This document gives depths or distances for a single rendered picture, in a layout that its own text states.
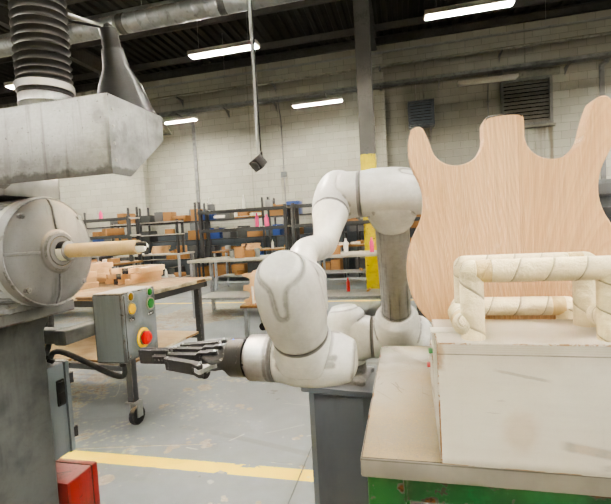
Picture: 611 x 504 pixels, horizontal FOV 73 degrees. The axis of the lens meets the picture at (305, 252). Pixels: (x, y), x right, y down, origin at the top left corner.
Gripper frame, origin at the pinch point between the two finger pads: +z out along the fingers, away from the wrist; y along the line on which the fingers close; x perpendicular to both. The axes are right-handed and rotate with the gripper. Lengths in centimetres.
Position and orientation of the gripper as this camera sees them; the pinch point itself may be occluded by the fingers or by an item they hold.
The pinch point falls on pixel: (156, 355)
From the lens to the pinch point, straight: 93.3
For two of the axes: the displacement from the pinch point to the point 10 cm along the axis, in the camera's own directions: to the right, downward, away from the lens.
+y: 2.2, -2.2, 9.5
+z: -9.7, 0.4, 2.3
